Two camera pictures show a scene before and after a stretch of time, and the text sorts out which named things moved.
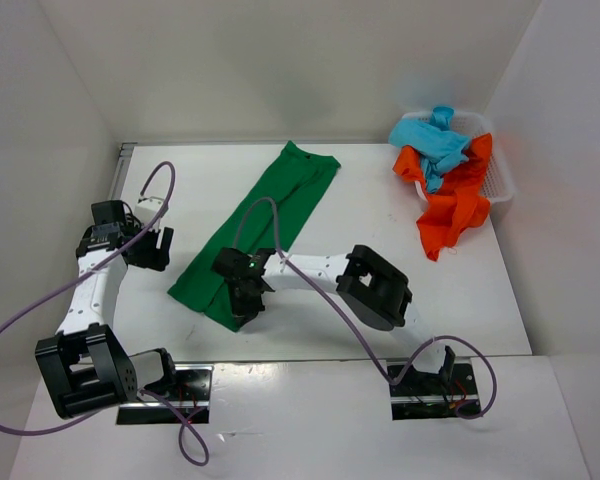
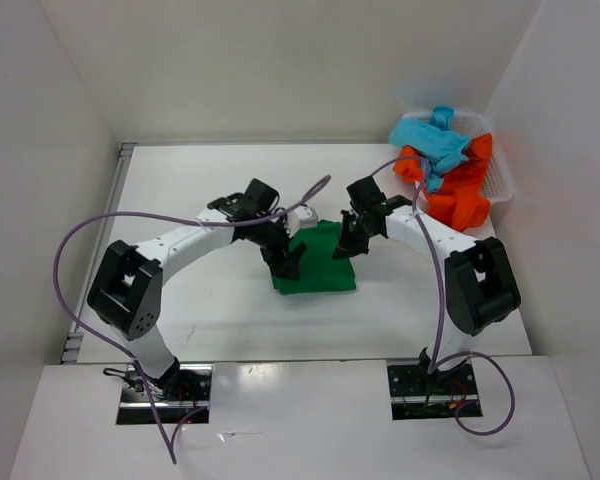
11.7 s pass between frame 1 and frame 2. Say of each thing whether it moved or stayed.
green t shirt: moved
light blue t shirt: stayed
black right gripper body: moved
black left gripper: moved
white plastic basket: stayed
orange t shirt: stayed
